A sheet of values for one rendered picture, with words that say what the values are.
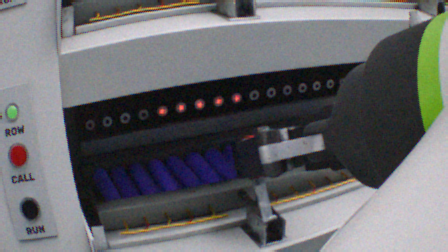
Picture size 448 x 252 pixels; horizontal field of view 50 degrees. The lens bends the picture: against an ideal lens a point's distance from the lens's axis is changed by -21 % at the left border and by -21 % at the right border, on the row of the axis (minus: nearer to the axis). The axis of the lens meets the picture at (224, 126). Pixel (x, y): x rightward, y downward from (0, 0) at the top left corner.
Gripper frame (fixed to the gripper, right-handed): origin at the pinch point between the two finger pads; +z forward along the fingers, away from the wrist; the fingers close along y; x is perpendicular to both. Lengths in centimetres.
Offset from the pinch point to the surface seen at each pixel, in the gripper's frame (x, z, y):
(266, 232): -6.4, 0.9, -0.9
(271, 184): -2.8, 6.6, 3.0
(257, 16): 10.8, -1.8, 1.1
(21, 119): 5.9, -1.9, -19.8
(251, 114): 4.4, 15.8, 6.6
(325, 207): -6.3, 4.4, 7.2
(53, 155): 2.8, -1.1, -17.4
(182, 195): -2.1, 6.9, -5.3
